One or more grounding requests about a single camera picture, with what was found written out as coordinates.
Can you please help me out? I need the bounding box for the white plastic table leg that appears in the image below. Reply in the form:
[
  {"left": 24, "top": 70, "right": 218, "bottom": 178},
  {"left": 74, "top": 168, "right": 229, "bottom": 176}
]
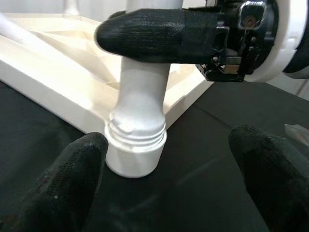
[
  {"left": 0, "top": 13, "right": 33, "bottom": 48},
  {"left": 106, "top": 0, "right": 184, "bottom": 147}
]

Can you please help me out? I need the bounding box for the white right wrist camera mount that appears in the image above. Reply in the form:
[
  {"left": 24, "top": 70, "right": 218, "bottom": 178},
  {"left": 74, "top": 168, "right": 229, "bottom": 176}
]
[{"left": 251, "top": 0, "right": 309, "bottom": 83}]

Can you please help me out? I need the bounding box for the white plastic table top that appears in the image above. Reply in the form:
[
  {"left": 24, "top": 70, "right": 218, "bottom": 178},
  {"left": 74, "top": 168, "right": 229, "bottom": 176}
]
[{"left": 0, "top": 13, "right": 213, "bottom": 179}]

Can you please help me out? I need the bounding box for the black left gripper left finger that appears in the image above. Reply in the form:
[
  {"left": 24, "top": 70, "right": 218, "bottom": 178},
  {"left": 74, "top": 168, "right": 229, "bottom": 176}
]
[{"left": 0, "top": 131, "right": 109, "bottom": 232}]

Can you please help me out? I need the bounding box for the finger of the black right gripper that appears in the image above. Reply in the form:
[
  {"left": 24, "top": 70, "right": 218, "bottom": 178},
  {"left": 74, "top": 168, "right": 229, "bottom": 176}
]
[
  {"left": 95, "top": 8, "right": 217, "bottom": 65},
  {"left": 107, "top": 10, "right": 127, "bottom": 21}
]

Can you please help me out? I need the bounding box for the black table cloth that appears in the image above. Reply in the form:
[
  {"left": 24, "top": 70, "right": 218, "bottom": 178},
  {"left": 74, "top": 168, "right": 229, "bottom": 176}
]
[{"left": 0, "top": 79, "right": 309, "bottom": 232}]

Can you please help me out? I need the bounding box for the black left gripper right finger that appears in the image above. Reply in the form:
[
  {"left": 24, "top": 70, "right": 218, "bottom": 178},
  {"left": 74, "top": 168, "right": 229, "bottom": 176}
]
[{"left": 228, "top": 125, "right": 309, "bottom": 232}]

